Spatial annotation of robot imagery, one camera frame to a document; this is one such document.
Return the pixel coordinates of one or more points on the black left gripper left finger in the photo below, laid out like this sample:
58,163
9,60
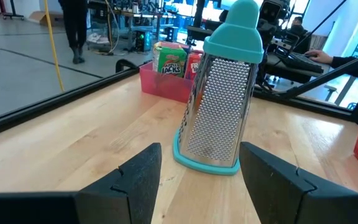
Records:
132,189

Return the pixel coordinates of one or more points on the small pink box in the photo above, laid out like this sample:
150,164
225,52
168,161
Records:
174,45

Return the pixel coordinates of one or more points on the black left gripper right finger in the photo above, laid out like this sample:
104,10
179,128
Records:
278,193

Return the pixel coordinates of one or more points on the pink plastic bin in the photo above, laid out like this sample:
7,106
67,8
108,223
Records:
163,84

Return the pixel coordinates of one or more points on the red cereal box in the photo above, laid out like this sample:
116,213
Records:
194,65

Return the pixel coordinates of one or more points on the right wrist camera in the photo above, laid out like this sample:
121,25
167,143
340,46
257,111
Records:
271,9

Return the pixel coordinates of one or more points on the background workbench shelves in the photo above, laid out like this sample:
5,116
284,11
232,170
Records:
135,21

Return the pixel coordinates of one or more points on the black keyboard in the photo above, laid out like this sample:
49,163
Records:
304,62

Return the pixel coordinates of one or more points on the green Apple Jacks cereal box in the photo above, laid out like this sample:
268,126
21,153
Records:
171,60

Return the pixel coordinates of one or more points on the brown cardboard box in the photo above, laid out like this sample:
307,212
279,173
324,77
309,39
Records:
47,18

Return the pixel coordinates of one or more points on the blue grey basket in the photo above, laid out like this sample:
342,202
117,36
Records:
219,109

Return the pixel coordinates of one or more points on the red rolling stand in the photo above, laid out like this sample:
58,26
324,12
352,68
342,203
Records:
6,9

